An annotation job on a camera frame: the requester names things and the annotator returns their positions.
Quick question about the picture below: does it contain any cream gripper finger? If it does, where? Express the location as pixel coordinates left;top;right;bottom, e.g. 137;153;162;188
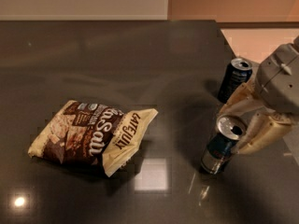
218;79;267;117
235;110;299;155

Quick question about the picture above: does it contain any redbull can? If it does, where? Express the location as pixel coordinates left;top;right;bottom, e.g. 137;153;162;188
201;115;247;175

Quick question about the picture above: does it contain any dark blue soda can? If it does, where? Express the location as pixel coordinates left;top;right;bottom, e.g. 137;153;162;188
218;57;252;104

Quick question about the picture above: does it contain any brown chip bag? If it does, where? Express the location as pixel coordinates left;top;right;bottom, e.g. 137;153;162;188
28;100;158;176

